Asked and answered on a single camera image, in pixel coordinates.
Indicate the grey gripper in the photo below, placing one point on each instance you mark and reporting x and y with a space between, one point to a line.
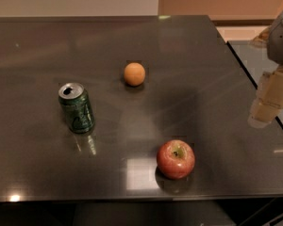
281 42

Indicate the green soda can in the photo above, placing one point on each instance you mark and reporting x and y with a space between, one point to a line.
75 104

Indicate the glass side table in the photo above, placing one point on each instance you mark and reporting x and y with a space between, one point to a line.
255 62

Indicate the red apple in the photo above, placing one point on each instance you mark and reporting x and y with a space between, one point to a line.
175 159

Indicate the orange fruit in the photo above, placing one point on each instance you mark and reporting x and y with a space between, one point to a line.
134 74

